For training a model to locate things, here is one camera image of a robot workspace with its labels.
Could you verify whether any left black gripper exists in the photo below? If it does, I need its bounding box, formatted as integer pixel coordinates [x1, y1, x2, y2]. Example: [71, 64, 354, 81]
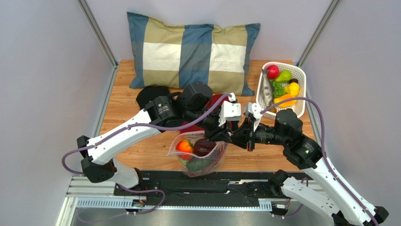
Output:
[184, 108, 232, 144]

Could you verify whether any dark purple toy fruit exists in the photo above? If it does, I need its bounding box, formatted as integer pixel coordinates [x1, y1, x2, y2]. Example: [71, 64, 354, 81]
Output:
[193, 138, 217, 157]

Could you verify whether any clear zip top bag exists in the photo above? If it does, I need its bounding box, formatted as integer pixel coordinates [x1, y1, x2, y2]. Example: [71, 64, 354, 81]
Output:
[167, 131, 228, 178]

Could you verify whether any green toy avocado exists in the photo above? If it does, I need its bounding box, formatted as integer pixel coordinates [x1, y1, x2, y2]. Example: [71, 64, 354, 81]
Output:
[186, 157, 212, 171]

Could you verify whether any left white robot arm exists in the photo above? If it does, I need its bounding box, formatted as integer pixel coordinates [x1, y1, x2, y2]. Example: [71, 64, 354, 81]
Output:
[80, 82, 236, 188]

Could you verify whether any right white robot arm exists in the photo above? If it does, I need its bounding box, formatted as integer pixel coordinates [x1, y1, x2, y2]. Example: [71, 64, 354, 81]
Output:
[231, 109, 389, 226]

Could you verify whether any grey toy fish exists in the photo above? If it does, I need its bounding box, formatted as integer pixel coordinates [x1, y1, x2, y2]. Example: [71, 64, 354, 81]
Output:
[262, 69, 274, 106]

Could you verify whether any orange yellow toy mango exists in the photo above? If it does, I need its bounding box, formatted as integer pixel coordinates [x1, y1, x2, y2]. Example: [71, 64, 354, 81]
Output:
[273, 94, 297, 108]

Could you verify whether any green toy broccoli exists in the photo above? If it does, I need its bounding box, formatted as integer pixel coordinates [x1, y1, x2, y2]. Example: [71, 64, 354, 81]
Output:
[270, 80, 286, 98]

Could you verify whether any red toy apple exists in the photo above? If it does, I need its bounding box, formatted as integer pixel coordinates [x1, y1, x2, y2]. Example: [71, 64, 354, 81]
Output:
[265, 65, 280, 80]

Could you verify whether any light green toy fruit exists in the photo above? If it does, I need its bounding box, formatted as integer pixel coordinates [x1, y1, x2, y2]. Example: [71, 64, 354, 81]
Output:
[274, 70, 292, 83]

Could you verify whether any black cap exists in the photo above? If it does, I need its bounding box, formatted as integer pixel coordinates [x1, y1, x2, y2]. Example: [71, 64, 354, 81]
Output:
[136, 86, 170, 109]

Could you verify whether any white plastic basket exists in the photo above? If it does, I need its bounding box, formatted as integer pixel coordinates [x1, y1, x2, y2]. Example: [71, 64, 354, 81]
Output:
[256, 62, 306, 120]

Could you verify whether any blue beige checked pillow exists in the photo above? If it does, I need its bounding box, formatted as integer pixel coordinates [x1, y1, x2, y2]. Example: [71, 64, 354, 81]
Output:
[127, 12, 261, 96]

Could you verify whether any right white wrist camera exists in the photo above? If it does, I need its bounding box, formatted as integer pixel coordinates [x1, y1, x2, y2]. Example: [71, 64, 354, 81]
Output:
[244, 102, 262, 132]

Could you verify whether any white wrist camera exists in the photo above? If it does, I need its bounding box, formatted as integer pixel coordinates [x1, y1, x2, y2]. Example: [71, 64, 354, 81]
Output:
[244, 102, 262, 132]
[219, 93, 242, 127]

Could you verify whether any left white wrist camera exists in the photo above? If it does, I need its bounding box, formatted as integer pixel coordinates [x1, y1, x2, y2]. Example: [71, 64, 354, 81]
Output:
[219, 93, 242, 127]

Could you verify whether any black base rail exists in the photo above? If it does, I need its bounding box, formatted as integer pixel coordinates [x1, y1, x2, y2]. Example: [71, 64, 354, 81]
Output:
[107, 169, 317, 208]

